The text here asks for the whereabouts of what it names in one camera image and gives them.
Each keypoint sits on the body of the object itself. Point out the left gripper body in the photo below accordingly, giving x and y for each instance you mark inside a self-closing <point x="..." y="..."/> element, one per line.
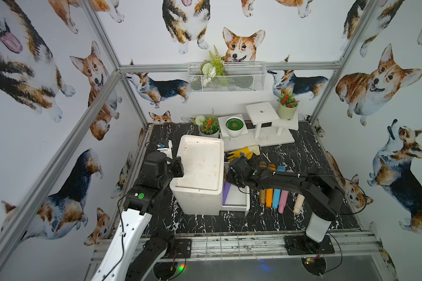
<point x="177" y="167"/>

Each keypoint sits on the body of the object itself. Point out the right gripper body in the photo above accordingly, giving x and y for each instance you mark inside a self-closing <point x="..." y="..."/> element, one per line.
<point x="238" y="181"/>

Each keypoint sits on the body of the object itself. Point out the purple toy microphone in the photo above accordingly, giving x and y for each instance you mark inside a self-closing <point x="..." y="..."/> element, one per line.
<point x="226" y="190"/>

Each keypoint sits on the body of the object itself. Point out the gold toy microphone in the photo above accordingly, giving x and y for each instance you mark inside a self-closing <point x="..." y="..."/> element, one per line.
<point x="262" y="166"/>

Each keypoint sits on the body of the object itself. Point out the white cabinet bottom drawer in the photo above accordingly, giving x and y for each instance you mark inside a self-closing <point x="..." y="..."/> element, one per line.
<point x="238" y="200"/>

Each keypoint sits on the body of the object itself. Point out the orange toy microphone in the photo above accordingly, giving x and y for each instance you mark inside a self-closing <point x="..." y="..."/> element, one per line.
<point x="270" y="192"/>

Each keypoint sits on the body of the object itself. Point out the blue toy microphone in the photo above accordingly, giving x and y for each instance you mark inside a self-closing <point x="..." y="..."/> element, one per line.
<point x="277" y="192"/>

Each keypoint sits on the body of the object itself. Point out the white plastic drawer cabinet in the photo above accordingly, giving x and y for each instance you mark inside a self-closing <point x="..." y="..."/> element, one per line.
<point x="199" y="191"/>

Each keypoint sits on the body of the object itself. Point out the pink toy microphone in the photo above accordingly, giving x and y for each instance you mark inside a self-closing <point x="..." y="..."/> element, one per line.
<point x="284" y="194"/>

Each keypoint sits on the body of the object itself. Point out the beige toy microphone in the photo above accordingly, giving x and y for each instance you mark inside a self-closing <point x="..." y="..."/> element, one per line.
<point x="298" y="204"/>

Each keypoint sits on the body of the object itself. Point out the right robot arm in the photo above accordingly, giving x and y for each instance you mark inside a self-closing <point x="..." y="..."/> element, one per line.
<point x="321" y="192"/>

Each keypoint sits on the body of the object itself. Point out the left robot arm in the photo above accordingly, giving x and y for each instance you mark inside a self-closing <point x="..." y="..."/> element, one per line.
<point x="119" y="263"/>

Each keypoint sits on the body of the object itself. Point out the yellow work glove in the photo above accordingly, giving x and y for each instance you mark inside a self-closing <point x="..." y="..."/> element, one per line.
<point x="247" y="152"/>

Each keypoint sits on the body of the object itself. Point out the white pot green moss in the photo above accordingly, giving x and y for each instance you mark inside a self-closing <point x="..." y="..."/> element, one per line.
<point x="234" y="126"/>

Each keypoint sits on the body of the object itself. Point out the white tiered display stand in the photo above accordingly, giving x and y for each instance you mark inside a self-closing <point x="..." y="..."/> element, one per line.
<point x="269" y="129"/>

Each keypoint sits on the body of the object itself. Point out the white pot orange flowers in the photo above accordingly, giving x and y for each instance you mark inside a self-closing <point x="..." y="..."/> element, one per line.
<point x="208" y="125"/>

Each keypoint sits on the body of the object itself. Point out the green pot red flowers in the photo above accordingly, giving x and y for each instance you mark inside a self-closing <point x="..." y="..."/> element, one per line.
<point x="287" y="106"/>

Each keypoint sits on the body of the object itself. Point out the green fern white flower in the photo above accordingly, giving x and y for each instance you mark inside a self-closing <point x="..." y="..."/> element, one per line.
<point x="212" y="67"/>

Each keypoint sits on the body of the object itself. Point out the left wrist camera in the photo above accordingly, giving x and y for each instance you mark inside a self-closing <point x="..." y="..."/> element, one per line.
<point x="165" y="146"/>

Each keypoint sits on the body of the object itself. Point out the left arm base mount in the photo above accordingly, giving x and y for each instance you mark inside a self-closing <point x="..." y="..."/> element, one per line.
<point x="178" y="248"/>

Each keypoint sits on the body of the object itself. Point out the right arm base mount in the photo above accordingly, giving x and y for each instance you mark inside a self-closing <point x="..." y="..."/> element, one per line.
<point x="303" y="245"/>

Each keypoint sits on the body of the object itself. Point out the white wire wall basket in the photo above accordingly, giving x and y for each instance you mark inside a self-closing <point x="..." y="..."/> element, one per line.
<point x="239" y="77"/>

